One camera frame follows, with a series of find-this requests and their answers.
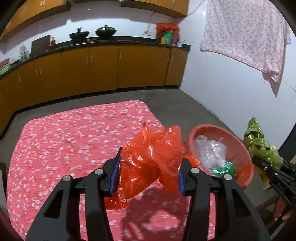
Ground green plastic bag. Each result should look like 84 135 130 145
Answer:
242 116 284 190

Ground red plastic basket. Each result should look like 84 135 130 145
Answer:
184 124 254 189

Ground green foil wrapper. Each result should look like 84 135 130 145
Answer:
211 161 237 178

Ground clear bubble wrap sheet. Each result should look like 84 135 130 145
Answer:
195 135 227 170

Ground large orange plastic bag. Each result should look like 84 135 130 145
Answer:
104 123 200 210

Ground brown lower kitchen cabinets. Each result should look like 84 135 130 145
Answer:
1 37 191 136

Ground brown kitchen cabinets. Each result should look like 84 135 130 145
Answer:
1 1 189 43
1 37 191 136

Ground brown upper kitchen cabinets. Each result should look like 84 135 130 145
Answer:
1 1 189 43

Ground person's right hand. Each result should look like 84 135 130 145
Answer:
273 197 293 221

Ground red floral tablecloth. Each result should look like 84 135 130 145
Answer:
6 100 190 240

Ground pink floral hanging cloth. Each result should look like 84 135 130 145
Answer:
200 0 290 95

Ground small metal cup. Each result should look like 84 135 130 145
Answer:
177 41 184 48

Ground red bag with containers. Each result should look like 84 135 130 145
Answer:
156 23 180 45

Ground stacked bowls on counter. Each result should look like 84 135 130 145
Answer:
0 58 11 75

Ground glass jar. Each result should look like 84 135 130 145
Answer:
19 44 30 62

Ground dark cutting board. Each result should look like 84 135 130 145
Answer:
30 35 51 57

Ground red bottle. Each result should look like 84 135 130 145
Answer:
51 37 56 49

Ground black wok left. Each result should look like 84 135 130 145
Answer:
69 27 90 43

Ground black wok with lid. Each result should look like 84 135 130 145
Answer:
95 25 116 39

